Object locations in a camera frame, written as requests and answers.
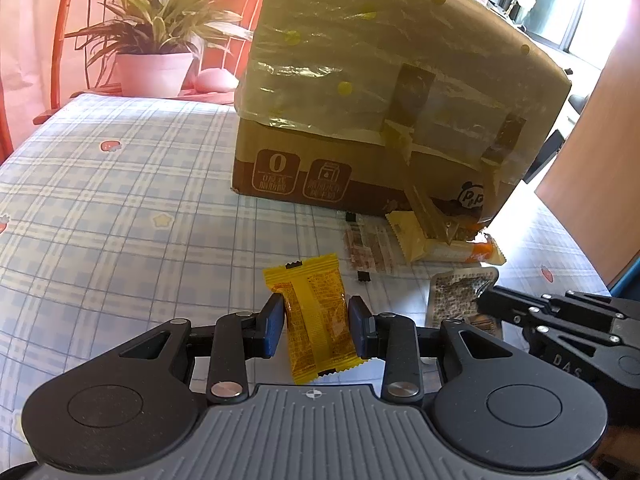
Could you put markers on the brown wooden panel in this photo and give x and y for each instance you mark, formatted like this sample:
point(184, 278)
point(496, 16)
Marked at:
point(595, 185)

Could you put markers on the blue checkered tablecloth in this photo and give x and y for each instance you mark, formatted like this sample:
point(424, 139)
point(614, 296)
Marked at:
point(125, 210)

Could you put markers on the pink rounded ornament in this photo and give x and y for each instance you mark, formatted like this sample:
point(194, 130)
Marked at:
point(215, 81)

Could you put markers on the silver printed snack packet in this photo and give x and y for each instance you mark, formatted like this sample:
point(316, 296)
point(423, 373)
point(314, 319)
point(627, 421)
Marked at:
point(452, 295)

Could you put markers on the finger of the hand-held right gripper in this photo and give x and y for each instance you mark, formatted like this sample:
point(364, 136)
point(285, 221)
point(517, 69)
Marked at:
point(590, 306)
point(505, 305)

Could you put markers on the clear packet with red snack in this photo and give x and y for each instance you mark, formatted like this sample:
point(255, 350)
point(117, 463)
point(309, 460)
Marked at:
point(367, 250)

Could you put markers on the cardboard box with plastic liner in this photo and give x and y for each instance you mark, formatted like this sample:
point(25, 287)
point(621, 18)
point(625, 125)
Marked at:
point(375, 85)

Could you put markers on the red chair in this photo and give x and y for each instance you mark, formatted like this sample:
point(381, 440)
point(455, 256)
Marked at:
point(62, 35)

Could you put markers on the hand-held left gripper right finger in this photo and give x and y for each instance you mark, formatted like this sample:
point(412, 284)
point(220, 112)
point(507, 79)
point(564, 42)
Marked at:
point(357, 325)

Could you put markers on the potted plant in pink pot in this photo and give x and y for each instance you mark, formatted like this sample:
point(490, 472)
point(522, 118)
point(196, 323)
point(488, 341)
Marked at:
point(152, 75)

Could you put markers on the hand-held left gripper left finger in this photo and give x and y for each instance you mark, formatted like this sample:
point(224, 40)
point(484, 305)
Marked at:
point(272, 322)

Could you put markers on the pale yellow snack packet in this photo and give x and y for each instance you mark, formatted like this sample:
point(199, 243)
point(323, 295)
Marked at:
point(417, 235)

